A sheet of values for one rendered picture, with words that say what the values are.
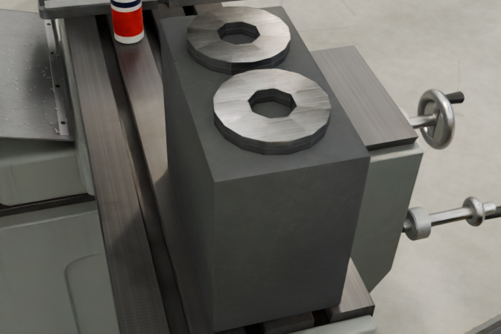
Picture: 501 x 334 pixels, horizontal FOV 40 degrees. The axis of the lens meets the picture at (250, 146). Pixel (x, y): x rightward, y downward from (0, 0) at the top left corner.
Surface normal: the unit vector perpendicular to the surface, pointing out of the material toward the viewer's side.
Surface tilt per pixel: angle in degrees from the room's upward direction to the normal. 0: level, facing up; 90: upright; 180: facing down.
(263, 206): 90
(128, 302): 0
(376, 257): 90
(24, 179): 90
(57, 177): 90
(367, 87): 0
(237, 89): 0
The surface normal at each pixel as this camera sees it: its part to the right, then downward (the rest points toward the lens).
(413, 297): 0.04, -0.74
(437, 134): -0.96, 0.16
